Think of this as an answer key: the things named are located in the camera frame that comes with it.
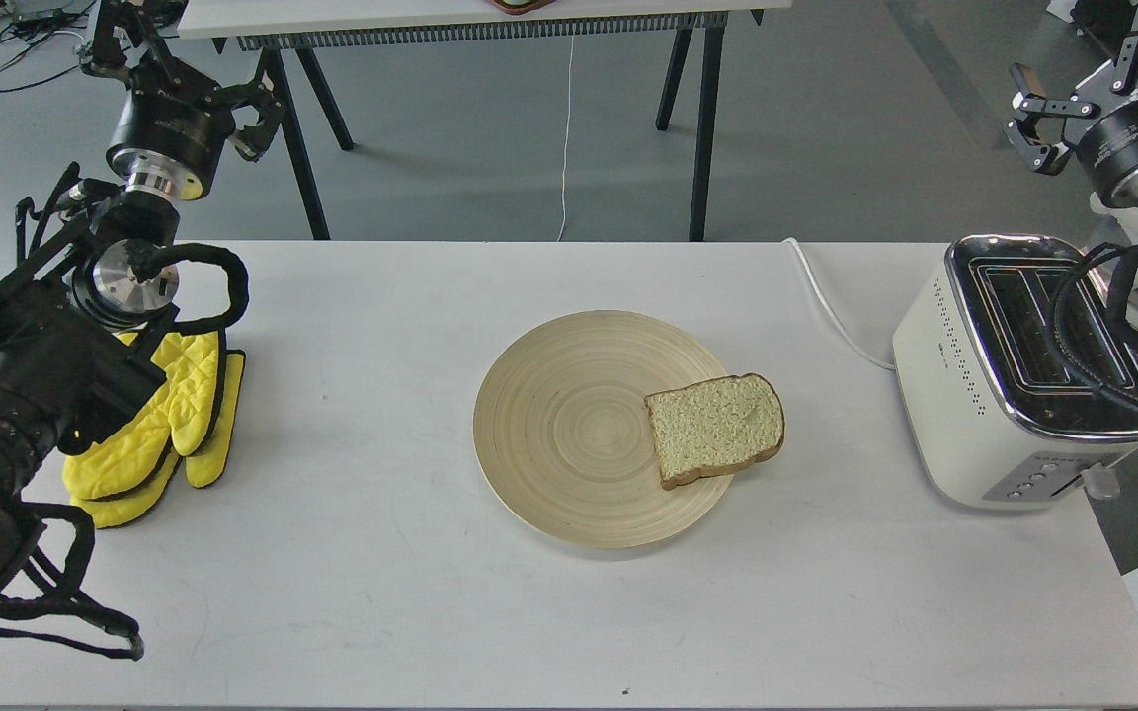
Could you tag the round bamboo plate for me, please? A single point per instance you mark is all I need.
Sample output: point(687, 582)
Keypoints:
point(562, 434)

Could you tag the brown object on background table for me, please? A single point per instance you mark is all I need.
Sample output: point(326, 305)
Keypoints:
point(519, 7)

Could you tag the cream and chrome toaster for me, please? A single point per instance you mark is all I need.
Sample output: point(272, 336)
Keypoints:
point(999, 423)

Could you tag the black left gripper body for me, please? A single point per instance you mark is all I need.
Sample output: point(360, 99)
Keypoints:
point(166, 118)

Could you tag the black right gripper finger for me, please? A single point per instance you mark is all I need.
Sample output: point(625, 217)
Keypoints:
point(1031, 103)
point(1039, 143)

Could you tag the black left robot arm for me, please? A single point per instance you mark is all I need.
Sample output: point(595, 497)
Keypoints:
point(99, 282)

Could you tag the white background trestle table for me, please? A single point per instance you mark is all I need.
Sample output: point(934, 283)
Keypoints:
point(290, 25)

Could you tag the slice of white bread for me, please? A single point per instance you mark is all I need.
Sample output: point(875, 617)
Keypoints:
point(714, 428)

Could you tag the yellow oven mitt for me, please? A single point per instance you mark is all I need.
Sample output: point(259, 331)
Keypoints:
point(178, 418)
point(201, 469)

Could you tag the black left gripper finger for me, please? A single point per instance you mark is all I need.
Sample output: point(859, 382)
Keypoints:
point(252, 141)
point(222, 102)

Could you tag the yellow oven mitt lower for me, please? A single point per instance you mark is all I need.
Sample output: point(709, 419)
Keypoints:
point(201, 469)

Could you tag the yellow oven mitt upper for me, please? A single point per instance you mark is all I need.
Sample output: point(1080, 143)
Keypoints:
point(178, 418)

